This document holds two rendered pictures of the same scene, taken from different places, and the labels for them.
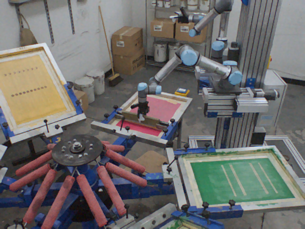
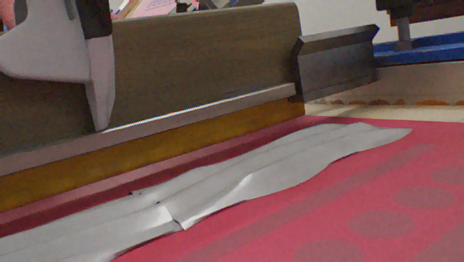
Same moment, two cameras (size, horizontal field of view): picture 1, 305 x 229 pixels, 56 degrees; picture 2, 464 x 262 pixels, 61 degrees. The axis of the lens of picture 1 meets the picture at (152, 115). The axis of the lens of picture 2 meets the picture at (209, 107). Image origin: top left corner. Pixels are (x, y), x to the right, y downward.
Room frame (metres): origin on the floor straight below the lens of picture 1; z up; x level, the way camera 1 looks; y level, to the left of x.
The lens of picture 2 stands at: (2.33, -0.07, 1.03)
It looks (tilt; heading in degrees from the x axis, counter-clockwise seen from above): 7 degrees down; 124
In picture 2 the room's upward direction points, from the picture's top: 10 degrees counter-clockwise
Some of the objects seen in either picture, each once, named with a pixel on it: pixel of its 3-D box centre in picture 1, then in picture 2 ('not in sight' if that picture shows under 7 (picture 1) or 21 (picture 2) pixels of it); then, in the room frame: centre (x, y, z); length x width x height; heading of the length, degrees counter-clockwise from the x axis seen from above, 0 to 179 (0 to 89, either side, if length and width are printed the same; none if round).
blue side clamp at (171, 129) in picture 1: (168, 132); not in sight; (1.98, -0.14, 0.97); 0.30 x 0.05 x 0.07; 156
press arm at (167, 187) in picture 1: (177, 189); not in sight; (1.41, -0.17, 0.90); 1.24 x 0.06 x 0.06; 96
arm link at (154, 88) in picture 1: (154, 89); not in sight; (2.14, -0.02, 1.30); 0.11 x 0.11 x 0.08; 3
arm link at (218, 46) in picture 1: (218, 48); not in sight; (2.79, -0.66, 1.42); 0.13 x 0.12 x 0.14; 154
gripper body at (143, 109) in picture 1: (143, 107); not in sight; (2.12, 0.08, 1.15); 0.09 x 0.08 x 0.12; 66
